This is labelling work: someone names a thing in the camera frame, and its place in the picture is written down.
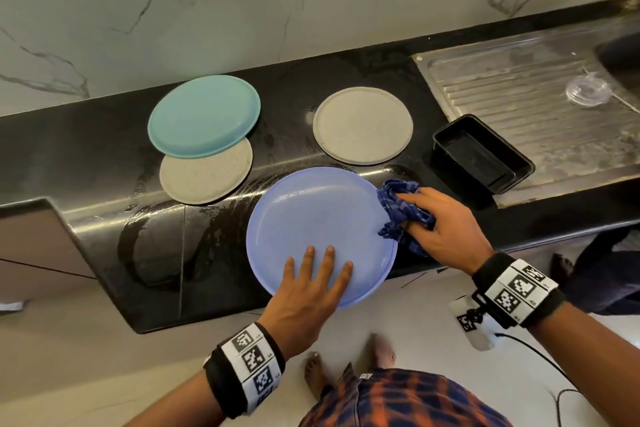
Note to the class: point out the person's right hand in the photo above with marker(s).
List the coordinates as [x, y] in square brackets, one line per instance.
[455, 237]

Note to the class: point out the person's left hand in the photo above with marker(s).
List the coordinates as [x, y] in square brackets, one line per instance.
[305, 307]

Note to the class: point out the blue striped cloth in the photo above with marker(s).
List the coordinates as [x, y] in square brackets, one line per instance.
[400, 211]

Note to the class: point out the lavender plate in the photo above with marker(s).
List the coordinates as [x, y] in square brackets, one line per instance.
[310, 217]

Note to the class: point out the speckled white plate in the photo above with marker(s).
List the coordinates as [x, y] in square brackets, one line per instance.
[362, 124]
[205, 179]

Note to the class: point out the teal plate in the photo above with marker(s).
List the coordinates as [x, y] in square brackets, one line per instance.
[203, 116]

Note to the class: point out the person's right forearm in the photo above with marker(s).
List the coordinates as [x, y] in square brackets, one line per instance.
[595, 372]

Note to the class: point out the person's left forearm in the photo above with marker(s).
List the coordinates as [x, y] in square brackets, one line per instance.
[175, 407]

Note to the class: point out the person's left foot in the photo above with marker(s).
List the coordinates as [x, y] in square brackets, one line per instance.
[316, 374]

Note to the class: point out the person's foot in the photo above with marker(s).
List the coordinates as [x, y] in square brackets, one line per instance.
[316, 374]
[380, 350]

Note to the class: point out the person's right foot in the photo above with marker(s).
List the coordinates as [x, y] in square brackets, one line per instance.
[380, 350]

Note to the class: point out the black plastic tray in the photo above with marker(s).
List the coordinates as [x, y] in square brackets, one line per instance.
[482, 156]

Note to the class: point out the blue orange plaid shirt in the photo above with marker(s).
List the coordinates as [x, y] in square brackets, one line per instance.
[400, 402]

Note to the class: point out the steel sink drainboard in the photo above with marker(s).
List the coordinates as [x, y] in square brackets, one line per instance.
[520, 71]

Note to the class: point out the clear plastic lid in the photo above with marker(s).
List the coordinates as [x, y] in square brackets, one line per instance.
[589, 89]

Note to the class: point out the thin grey stick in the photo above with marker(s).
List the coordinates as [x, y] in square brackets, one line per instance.
[625, 101]

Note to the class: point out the brown lower drawer unit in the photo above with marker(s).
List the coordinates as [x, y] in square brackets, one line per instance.
[35, 262]

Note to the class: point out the white paper sheet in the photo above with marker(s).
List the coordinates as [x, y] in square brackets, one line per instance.
[10, 307]

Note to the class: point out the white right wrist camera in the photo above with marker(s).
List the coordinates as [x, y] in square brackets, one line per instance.
[475, 322]

